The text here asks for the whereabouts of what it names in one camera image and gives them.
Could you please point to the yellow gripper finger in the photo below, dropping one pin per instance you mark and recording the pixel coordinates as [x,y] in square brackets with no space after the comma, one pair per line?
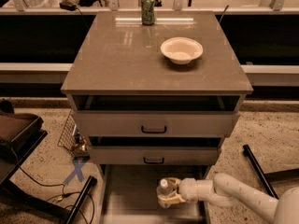
[165,201]
[173,182]

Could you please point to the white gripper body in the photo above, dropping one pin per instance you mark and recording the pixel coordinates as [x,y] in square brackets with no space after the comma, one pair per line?
[188,189]

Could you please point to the clear plastic bottle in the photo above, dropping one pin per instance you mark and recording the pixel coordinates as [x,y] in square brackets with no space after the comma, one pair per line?
[163,191]

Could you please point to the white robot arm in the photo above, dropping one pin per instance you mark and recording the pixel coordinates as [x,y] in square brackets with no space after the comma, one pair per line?
[225,190]

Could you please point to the bottom open drawer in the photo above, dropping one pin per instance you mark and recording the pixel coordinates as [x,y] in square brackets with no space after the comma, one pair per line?
[130,196]

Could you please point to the middle grey drawer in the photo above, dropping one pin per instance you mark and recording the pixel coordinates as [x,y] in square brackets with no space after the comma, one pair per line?
[154,155]

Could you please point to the grey drawer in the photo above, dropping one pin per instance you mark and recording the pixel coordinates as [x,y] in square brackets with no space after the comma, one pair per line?
[154,155]
[155,124]

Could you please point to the grey drawer cabinet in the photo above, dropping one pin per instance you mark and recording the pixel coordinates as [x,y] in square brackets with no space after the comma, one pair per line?
[120,67]

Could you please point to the top grey drawer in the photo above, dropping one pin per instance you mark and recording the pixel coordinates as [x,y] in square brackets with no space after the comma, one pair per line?
[155,124]

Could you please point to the black stand leg left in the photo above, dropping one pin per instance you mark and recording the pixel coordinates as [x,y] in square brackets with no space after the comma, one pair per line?
[75,208]

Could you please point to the black stand leg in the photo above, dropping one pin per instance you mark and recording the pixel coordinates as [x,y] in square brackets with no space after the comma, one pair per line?
[75,208]
[268,178]

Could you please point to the blue tape cross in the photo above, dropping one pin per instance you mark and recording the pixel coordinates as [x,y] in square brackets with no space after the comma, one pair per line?
[77,171]

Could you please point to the black stand leg right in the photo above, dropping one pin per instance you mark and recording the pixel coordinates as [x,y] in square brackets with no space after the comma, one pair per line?
[268,178]

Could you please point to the white paper bowl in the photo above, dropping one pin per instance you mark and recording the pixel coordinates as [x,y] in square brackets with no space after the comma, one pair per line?
[181,50]

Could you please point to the black chair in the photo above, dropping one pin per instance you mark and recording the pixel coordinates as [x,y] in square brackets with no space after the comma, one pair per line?
[18,133]

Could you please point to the green soda can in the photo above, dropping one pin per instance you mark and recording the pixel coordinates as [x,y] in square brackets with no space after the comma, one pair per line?
[147,12]

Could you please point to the black power adapter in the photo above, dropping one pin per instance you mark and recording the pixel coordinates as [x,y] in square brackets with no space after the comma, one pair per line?
[68,6]

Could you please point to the wire mesh basket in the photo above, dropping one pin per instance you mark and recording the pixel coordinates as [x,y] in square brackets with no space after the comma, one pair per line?
[71,140]

